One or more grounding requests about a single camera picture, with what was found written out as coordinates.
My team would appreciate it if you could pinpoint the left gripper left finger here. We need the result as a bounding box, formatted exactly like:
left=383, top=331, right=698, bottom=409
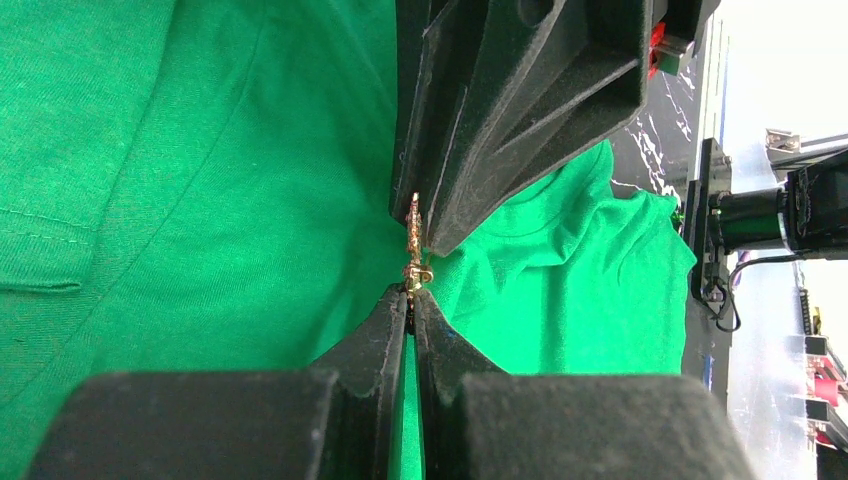
left=26, top=284, right=408, bottom=479

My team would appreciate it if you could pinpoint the green polo shirt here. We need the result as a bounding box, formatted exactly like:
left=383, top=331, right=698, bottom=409
left=1, top=1, right=694, bottom=479

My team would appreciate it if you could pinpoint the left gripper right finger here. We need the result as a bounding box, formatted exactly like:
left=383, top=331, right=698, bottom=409
left=412, top=290, right=754, bottom=479

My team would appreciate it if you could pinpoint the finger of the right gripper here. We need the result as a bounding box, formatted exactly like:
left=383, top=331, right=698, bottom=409
left=423, top=1, right=653, bottom=256
left=389, top=1, right=490, bottom=229

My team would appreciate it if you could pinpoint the red leaf brooch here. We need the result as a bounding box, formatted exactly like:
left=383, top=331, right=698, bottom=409
left=403, top=192, right=434, bottom=298

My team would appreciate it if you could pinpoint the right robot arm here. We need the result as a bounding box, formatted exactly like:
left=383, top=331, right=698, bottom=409
left=389, top=1, right=847, bottom=325

